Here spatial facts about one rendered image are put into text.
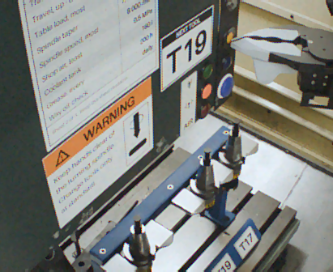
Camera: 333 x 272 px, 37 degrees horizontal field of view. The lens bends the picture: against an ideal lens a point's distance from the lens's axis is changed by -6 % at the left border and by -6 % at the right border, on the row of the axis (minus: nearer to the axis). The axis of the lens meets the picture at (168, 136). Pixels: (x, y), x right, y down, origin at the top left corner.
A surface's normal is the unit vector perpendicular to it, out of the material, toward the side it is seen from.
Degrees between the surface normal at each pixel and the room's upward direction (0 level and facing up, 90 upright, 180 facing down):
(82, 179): 90
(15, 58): 90
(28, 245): 90
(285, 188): 24
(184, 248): 0
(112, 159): 90
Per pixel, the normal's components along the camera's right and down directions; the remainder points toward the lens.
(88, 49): 0.79, 0.43
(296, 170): -0.25, -0.43
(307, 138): -0.62, 0.55
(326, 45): 0.00, -0.73
